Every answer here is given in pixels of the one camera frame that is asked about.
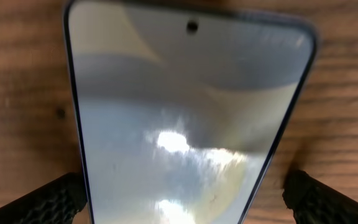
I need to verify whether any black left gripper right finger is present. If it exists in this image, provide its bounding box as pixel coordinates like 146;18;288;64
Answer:
282;170;358;224

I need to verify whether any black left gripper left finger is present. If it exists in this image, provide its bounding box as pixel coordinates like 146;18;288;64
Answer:
0;172;88;224

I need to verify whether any Samsung Galaxy smartphone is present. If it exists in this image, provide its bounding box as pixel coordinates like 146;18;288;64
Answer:
63;1;318;223

